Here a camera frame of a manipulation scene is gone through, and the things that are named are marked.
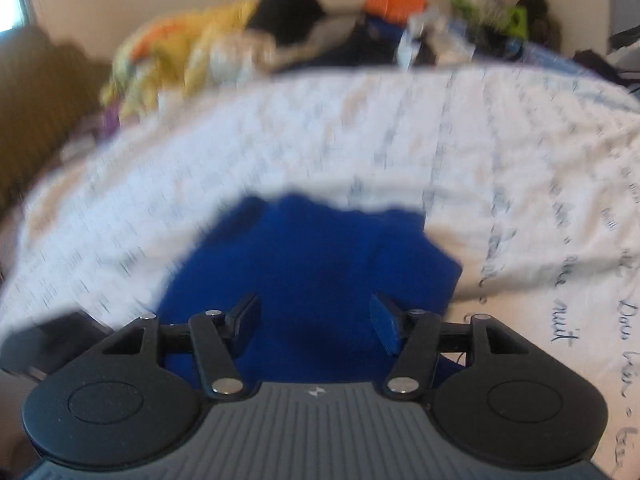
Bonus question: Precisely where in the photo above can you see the yellow floral quilt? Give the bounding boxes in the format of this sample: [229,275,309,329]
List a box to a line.
[100,0,278,119]

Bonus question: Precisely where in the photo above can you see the dark clothes heap on chair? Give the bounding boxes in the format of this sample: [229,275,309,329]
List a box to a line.
[573,26,639,96]

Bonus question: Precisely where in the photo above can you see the blue knit sweater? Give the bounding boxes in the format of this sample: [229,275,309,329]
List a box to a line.
[157,195,462,384]

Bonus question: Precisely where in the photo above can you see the crumpled silver wrappers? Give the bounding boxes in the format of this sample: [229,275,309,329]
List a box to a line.
[395,9,475,70]

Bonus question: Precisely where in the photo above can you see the grey framed panel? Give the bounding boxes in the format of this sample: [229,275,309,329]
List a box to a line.
[608,0,640,52]

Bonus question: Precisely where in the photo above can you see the white script-print bedspread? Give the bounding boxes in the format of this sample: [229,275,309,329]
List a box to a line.
[1,65,639,479]

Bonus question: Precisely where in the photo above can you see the black clothes pile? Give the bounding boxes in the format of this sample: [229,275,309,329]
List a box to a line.
[245,0,400,74]

